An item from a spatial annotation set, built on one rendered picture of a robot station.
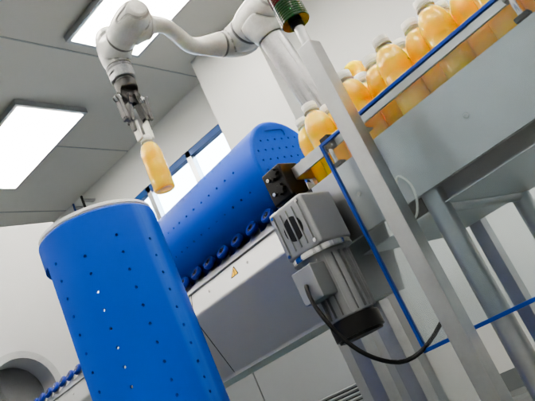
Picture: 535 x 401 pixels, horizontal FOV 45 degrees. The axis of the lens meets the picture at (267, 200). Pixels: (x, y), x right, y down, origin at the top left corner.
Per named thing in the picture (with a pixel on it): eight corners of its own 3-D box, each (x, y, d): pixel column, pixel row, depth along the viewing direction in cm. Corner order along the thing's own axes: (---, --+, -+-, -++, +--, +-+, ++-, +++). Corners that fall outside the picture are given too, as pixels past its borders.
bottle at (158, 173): (174, 191, 214) (156, 143, 220) (176, 182, 208) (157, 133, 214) (154, 196, 212) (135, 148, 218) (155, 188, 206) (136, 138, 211)
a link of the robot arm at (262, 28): (354, 171, 249) (391, 140, 233) (328, 183, 238) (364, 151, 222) (250, 16, 263) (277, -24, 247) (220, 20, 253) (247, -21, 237)
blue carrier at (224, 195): (189, 310, 250) (158, 246, 257) (341, 196, 196) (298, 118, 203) (129, 332, 229) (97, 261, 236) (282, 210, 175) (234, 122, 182)
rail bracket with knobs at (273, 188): (300, 210, 167) (283, 176, 170) (318, 196, 163) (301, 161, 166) (274, 213, 160) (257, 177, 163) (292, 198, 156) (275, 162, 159)
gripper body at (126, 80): (128, 88, 228) (137, 110, 225) (108, 86, 222) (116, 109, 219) (139, 75, 224) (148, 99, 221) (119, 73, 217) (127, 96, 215)
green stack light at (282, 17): (296, 34, 141) (287, 17, 143) (315, 14, 137) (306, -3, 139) (276, 31, 136) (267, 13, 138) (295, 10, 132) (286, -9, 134)
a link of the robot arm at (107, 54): (99, 76, 225) (111, 52, 215) (86, 40, 230) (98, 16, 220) (127, 76, 232) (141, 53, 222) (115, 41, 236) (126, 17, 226)
